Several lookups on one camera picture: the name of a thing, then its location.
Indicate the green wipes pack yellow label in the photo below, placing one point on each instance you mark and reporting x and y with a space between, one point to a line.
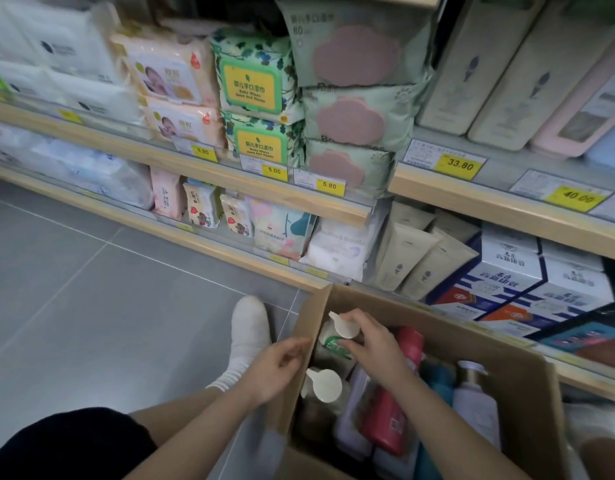
255 79
262 142

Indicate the person's right hand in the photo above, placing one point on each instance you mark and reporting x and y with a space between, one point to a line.
382 354

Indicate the beige product box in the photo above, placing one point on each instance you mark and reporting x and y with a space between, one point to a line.
467 69
532 84

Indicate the white yellow price tag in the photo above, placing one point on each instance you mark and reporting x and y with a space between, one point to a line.
265 168
321 183
447 160
562 192
197 150

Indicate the dark teal carton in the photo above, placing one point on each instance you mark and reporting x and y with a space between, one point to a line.
587 344

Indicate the beige tube carton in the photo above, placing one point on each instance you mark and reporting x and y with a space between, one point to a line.
435 272
402 257

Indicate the pastel printed pack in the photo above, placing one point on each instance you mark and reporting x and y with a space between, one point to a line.
280 229

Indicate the black shorts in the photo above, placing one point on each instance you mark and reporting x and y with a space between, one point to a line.
67 444

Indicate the teal bottle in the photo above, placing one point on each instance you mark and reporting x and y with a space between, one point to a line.
440 379

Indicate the light blue product box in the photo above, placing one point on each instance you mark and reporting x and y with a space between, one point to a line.
610 149

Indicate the white blue carton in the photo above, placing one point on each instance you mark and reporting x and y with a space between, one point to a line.
562 299
492 279

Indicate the person's left fingers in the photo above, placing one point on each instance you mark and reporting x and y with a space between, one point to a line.
293 347

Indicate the person's right thumb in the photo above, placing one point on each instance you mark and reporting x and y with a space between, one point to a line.
351 348

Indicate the person's left forearm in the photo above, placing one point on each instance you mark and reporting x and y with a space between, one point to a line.
197 434

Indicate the person's right leg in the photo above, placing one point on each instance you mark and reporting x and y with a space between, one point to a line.
607 459

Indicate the white soft pack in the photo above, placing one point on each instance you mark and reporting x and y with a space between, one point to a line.
337 247

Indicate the pink product box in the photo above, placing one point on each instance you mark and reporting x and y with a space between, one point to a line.
587 114

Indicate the pink baby wipes pack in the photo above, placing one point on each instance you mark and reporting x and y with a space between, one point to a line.
167 69
187 122

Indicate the person's leg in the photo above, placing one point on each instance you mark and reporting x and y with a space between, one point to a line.
607 459
177 412

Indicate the large white blue pack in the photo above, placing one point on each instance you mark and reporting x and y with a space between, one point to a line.
77 167

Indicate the brown cardboard box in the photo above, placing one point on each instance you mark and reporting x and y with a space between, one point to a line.
522 394

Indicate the white bottle with grey collar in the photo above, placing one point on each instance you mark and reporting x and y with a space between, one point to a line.
476 404

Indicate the white sock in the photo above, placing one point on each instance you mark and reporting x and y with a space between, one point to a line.
247 334

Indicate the cream pump bottle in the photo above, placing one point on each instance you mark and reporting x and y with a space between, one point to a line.
325 387

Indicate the white wipes pack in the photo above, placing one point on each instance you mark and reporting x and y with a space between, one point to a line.
87 97
47 39

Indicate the person's right forearm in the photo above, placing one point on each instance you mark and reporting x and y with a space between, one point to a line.
442 429

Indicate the person's left hand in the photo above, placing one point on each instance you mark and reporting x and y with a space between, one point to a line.
267 372

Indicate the red bottle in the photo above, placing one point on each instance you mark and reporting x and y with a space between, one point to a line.
387 419

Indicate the person's left leg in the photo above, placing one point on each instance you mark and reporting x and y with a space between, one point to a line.
177 412

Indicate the small pink pack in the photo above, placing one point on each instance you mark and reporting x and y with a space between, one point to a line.
167 194

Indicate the pale green pack pink cloud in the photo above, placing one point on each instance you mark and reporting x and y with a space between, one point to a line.
357 119
342 167
357 49

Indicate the small cream printed pack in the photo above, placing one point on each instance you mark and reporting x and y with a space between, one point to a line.
202 204
236 217

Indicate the long wooden shelf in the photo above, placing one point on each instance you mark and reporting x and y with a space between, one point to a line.
187 167
137 222

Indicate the green label pump bottle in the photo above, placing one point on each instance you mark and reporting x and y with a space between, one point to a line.
332 342

